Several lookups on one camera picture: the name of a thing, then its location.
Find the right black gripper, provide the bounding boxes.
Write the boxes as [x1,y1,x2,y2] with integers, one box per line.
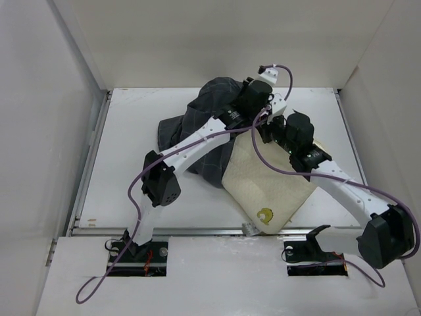
[256,110,296,155]

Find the dark grey checked pillowcase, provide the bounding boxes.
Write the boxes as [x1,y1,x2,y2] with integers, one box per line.
[157,76,247,189]

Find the cream pillow with yellow edge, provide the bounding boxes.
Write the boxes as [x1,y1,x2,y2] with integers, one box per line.
[222,131,316,234]

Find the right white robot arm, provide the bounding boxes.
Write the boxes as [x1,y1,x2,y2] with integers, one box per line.
[252,108,420,269]

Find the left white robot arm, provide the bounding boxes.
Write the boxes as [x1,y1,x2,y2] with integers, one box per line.
[122,78,274,261]

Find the white pillow care label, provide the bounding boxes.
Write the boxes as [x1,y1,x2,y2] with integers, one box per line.
[241,223,261,237]

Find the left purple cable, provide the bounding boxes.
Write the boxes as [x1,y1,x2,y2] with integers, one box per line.
[75,64,295,304]

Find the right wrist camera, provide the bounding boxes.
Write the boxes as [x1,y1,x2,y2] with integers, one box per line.
[270,93,287,117]

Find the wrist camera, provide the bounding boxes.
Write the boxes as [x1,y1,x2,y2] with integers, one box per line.
[257,64,279,87]
[270,93,287,117]

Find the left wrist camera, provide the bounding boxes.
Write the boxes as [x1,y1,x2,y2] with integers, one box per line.
[257,64,279,87]

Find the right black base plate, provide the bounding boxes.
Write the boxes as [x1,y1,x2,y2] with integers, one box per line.
[283,225,344,264]

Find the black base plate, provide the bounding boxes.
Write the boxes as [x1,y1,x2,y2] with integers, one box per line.
[283,225,344,264]
[105,238,168,268]

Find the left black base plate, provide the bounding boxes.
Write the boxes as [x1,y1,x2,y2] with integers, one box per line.
[105,238,168,268]

